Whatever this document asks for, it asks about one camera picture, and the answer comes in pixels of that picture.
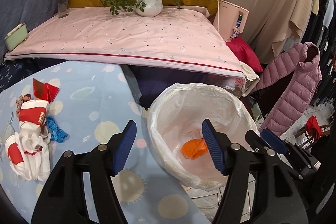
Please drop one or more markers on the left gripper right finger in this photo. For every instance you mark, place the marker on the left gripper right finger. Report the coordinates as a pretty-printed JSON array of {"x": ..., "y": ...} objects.
[{"x": 217, "y": 144}]

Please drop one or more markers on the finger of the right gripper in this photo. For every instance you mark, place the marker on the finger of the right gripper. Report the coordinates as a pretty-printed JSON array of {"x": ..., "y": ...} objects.
[{"x": 274, "y": 141}]

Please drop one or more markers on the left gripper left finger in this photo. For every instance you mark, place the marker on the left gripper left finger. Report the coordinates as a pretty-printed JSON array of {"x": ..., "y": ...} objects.
[{"x": 123, "y": 146}]

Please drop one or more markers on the orange snack wrapper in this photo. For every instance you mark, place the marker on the orange snack wrapper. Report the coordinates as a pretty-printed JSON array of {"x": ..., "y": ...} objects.
[{"x": 194, "y": 148}]

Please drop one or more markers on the blue wrapper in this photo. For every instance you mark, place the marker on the blue wrapper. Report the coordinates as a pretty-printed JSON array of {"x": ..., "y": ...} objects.
[{"x": 57, "y": 134}]

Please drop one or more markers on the red envelope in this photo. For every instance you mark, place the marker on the red envelope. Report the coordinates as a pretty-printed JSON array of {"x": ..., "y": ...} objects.
[{"x": 44, "y": 91}]

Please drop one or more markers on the white tissue pile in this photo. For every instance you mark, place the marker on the white tissue pile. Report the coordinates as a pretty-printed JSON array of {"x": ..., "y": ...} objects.
[{"x": 28, "y": 152}]

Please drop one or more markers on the dark red scrunchie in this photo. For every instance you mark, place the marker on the dark red scrunchie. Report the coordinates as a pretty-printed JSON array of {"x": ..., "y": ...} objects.
[{"x": 20, "y": 101}]

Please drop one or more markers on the small red stool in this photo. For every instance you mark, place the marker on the small red stool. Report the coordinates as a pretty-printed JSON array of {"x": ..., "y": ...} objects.
[{"x": 312, "y": 130}]

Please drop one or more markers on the light blue patterned tablecloth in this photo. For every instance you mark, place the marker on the light blue patterned tablecloth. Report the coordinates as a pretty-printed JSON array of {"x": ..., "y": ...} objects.
[{"x": 93, "y": 103}]

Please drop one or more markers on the pink puffer jacket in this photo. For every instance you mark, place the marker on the pink puffer jacket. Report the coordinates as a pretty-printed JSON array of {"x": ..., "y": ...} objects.
[{"x": 287, "y": 86}]

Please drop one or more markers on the red cushion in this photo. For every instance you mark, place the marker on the red cushion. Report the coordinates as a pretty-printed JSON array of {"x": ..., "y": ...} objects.
[{"x": 245, "y": 54}]

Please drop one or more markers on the pink bed cover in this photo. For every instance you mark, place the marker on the pink bed cover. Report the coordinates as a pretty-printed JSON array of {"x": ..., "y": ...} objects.
[{"x": 179, "y": 38}]

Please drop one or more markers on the pink electric kettle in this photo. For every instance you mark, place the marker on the pink electric kettle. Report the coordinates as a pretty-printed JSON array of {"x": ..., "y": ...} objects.
[{"x": 230, "y": 20}]

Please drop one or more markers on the dark blue patterned cloth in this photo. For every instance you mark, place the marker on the dark blue patterned cloth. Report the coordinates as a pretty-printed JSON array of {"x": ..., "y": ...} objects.
[{"x": 11, "y": 72}]

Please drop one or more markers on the green tissue box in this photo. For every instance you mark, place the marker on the green tissue box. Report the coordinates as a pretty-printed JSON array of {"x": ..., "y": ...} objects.
[{"x": 16, "y": 36}]

